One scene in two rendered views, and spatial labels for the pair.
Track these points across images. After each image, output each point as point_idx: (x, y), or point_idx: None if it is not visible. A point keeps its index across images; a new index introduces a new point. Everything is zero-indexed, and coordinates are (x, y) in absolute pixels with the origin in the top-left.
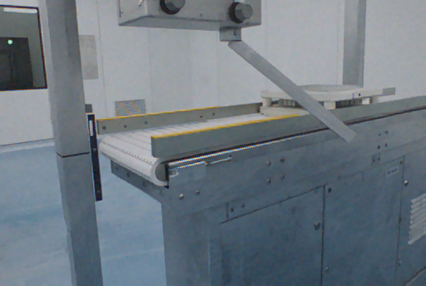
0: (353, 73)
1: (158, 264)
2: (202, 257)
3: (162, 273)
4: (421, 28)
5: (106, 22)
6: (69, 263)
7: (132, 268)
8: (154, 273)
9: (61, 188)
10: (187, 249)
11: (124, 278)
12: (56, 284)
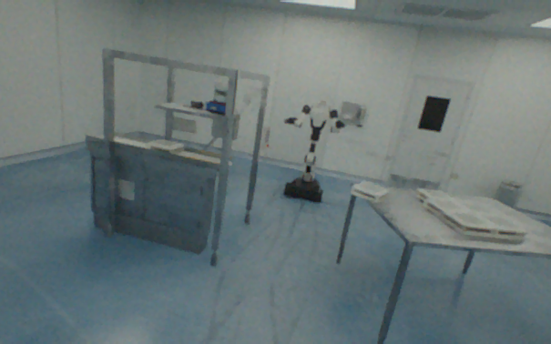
0: (113, 134)
1: (92, 303)
2: (214, 184)
3: (104, 297)
4: None
5: None
6: (222, 205)
7: (101, 314)
8: (106, 299)
9: (225, 184)
10: (211, 187)
11: (117, 310)
12: (139, 342)
